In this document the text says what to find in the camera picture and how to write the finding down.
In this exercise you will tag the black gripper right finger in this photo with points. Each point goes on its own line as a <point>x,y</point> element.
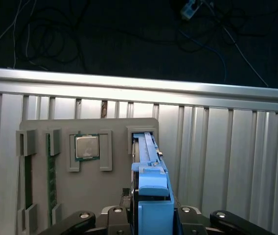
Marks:
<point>190,220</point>

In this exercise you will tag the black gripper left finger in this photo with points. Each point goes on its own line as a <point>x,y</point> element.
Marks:
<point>119,220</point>

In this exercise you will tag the hard disk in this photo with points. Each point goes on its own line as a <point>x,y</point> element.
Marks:
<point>153,181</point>

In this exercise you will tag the grey parts rack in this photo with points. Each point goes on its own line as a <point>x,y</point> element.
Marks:
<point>92,195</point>

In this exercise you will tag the silver CPU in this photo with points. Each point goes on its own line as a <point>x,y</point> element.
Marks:
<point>86,147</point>

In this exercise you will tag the green RAM stick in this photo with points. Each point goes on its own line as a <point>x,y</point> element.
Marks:
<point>51,176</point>
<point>29,181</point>

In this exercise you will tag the pale blue power strip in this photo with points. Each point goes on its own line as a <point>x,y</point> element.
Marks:
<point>189,8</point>

